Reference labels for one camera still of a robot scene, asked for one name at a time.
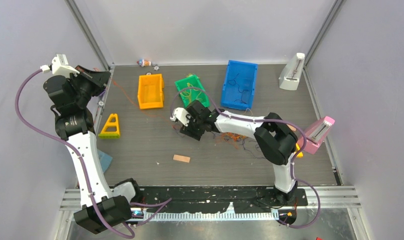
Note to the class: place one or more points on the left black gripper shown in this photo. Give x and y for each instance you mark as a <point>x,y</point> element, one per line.
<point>100,77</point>

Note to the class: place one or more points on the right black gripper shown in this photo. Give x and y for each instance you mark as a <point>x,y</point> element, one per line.
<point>189,130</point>

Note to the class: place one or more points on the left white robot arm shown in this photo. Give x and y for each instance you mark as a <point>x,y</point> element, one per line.
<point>70,89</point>

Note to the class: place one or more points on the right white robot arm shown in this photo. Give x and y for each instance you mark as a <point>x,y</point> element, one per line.
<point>274,137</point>

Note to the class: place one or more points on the wooden block centre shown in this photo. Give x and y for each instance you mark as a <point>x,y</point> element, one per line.
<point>181,158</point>

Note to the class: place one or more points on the small clown figurine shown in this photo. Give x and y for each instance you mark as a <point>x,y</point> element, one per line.
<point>144,63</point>

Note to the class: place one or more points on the green plastic bin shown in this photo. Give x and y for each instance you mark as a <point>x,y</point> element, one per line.
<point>191,89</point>

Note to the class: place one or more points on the orange plastic bin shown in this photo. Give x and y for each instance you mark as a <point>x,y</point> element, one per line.
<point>150,91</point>

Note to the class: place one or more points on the yellow triangle block left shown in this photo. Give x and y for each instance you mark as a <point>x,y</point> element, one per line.
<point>111,128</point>

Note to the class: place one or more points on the yellow triangle block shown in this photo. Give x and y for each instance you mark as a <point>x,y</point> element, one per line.
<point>111,128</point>
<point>299,154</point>

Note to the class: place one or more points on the blue plastic bin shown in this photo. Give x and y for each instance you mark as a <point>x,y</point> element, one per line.
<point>239,85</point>

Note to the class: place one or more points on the yellow triangle block right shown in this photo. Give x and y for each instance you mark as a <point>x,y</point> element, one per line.
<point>299,154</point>

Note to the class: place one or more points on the white metronome box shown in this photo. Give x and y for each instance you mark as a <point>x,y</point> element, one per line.
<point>290,76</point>

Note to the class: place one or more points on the pink metronome box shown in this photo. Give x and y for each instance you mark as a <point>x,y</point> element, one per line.
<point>316,134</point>

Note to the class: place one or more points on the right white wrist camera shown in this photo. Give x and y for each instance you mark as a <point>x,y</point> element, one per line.
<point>181,115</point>

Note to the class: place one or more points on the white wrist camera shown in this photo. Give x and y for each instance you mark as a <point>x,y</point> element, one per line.
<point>181,115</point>
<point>60,64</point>

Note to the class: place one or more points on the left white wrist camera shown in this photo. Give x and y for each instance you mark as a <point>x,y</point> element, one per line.
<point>60,64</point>

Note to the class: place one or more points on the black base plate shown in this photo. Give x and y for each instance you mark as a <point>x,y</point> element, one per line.
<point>217,199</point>

